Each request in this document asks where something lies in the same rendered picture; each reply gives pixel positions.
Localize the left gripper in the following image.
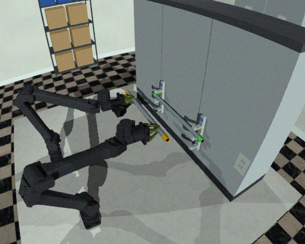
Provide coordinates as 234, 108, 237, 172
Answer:
116, 92, 135, 109

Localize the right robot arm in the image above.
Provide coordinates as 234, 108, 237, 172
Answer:
19, 119, 142, 230

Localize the black wall panel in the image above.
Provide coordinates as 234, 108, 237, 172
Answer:
133, 0, 305, 202

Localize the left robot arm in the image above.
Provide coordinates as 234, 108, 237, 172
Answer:
13, 85, 127, 162

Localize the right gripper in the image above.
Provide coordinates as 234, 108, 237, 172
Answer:
132, 122, 160, 145

